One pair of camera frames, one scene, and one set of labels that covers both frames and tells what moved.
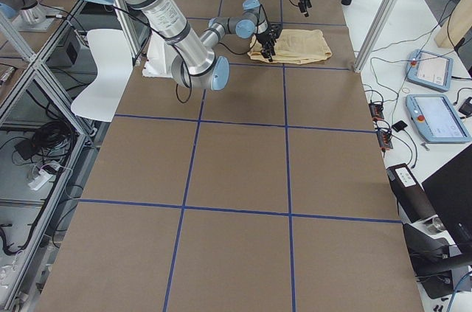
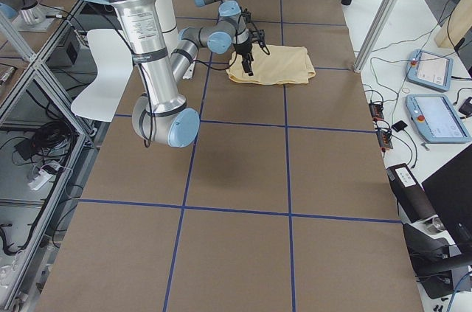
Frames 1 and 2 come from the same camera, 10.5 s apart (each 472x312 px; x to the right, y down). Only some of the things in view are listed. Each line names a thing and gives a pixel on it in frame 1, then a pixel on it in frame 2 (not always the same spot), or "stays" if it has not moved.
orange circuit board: [384, 136] stays
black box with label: [413, 203] stays
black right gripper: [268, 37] -> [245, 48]
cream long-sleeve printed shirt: [295, 46] -> [284, 65]
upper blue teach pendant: [429, 69] stays
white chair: [111, 52] stays
